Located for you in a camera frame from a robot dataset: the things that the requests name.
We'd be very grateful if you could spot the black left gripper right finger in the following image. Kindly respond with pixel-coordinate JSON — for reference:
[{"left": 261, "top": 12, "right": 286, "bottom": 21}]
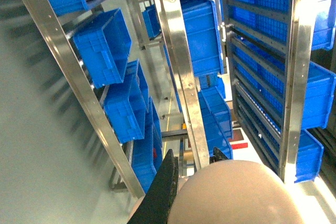
[{"left": 209, "top": 147, "right": 229, "bottom": 164}]

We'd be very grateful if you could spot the steel shelf rack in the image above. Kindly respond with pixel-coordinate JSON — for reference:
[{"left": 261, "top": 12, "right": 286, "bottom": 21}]
[{"left": 6, "top": 0, "right": 336, "bottom": 198}]

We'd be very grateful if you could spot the beige plastic scoop tray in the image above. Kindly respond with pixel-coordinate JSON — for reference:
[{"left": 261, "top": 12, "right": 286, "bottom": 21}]
[{"left": 128, "top": 160, "right": 304, "bottom": 223}]

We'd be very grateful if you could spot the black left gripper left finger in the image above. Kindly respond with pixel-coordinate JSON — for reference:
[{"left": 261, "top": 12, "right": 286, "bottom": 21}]
[{"left": 128, "top": 149, "right": 179, "bottom": 224}]

